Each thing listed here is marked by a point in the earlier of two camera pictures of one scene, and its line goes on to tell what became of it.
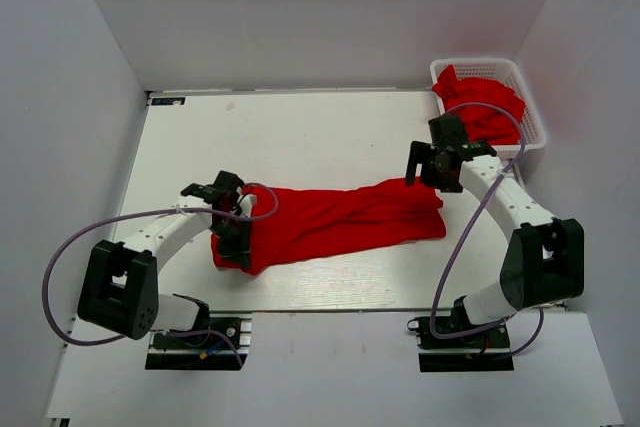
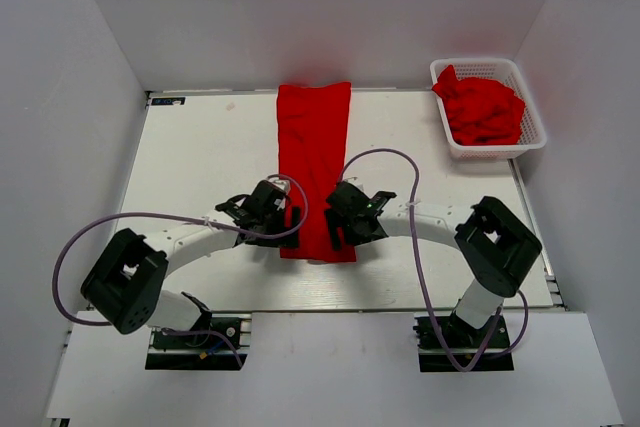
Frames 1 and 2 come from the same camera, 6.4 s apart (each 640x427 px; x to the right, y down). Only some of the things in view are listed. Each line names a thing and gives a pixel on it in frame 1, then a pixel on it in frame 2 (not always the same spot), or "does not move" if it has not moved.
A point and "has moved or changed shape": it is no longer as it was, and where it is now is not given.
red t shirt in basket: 482,123 does not move
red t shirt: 294,221 has moved or changed shape
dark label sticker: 168,101 does not move
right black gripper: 420,153 -> 350,239
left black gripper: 239,251 -> 284,242
